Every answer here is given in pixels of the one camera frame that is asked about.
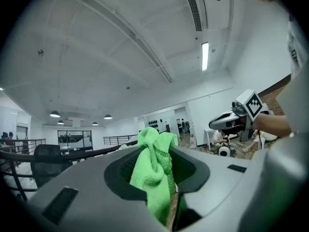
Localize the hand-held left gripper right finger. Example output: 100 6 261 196
169 145 253 232

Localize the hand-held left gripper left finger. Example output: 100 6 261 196
25 145 170 232

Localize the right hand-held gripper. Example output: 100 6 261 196
209 88 271 143

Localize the green cloth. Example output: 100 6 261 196
129 126 179 227

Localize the person's right forearm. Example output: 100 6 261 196
253 114 293 139

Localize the white table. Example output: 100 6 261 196
204 128 217 151

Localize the white round device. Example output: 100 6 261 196
217 145 233 158

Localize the black mesh office chair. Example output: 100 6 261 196
30 144 73 189

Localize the glass partition window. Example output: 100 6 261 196
57 130 93 151

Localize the straight black metal railing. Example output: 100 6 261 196
103 134 139 146

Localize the ceiling strip light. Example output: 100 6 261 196
201 41 210 72

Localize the board with black round pieces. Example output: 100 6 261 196
146 119 161 131

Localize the person's white shirt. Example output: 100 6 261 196
276 13 309 138

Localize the black curved metal railing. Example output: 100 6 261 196
0 139 139 203

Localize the ceiling air vent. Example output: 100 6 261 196
184 0 209 32

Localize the long ceiling rail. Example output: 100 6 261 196
60 0 173 84

